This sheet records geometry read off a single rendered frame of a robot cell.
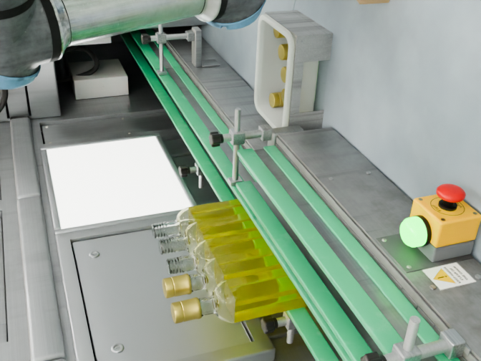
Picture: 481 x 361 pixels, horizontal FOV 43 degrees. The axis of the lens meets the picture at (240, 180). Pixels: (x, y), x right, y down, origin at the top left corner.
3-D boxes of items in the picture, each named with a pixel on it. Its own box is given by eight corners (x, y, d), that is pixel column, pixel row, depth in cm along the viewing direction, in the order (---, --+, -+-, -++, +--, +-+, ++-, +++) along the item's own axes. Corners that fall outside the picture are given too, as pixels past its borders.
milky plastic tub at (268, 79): (287, 103, 145) (253, 107, 142) (295, 8, 133) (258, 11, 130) (319, 135, 131) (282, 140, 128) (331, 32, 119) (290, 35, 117)
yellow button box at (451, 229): (444, 228, 95) (404, 236, 93) (455, 187, 91) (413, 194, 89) (474, 254, 89) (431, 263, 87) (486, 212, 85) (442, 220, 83)
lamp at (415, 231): (410, 234, 91) (393, 237, 90) (416, 208, 89) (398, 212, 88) (428, 251, 87) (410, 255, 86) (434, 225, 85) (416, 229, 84)
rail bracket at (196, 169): (227, 179, 157) (177, 186, 153) (228, 155, 153) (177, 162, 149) (233, 186, 154) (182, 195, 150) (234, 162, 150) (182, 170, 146)
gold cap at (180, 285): (192, 290, 102) (167, 296, 101) (190, 296, 105) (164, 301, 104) (188, 270, 103) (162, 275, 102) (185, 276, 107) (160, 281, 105)
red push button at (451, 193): (426, 203, 88) (431, 183, 87) (449, 199, 90) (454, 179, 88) (443, 218, 85) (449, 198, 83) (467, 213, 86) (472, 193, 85)
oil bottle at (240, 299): (319, 281, 111) (207, 306, 104) (323, 257, 108) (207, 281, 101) (333, 301, 107) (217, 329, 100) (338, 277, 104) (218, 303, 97)
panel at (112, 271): (159, 141, 182) (41, 156, 172) (159, 132, 181) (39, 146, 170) (275, 360, 110) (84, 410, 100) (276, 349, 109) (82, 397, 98)
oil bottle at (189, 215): (271, 213, 130) (173, 230, 123) (273, 191, 127) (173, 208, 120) (281, 228, 125) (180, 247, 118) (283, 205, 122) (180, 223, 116)
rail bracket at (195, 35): (215, 66, 184) (141, 72, 177) (215, 11, 176) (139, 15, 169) (220, 71, 181) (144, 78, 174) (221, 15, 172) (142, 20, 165)
